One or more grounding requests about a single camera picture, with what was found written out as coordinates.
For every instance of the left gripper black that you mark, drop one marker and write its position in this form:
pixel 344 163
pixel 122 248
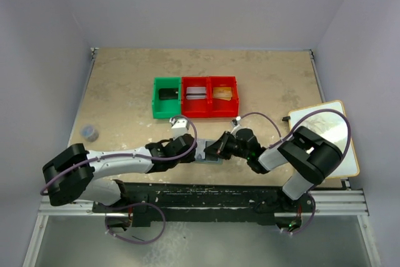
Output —
pixel 189 158

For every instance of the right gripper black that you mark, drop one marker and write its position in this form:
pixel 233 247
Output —
pixel 218 147

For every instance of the green card holder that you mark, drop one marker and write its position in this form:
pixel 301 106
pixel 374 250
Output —
pixel 201 156

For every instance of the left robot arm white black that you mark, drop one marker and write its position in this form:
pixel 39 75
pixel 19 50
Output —
pixel 76 172

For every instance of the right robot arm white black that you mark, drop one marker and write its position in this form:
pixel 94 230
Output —
pixel 313 157

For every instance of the black card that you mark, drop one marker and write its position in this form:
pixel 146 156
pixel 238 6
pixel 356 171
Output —
pixel 168 93

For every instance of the middle red plastic bin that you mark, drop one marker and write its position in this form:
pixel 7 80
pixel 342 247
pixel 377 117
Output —
pixel 194 108

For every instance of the red plastic bin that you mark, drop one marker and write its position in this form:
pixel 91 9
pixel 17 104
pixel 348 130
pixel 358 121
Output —
pixel 220 108
pixel 194 108

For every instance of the green plastic bin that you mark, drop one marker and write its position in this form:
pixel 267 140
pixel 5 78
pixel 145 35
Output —
pixel 168 108

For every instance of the right red plastic bin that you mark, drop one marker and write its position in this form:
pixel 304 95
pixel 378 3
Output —
pixel 220 108

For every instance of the white tray with gold rim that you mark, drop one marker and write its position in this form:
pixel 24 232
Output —
pixel 332 128

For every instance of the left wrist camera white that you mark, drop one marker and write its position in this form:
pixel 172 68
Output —
pixel 179 126

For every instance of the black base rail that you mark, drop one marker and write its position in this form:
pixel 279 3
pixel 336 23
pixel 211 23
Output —
pixel 263 205

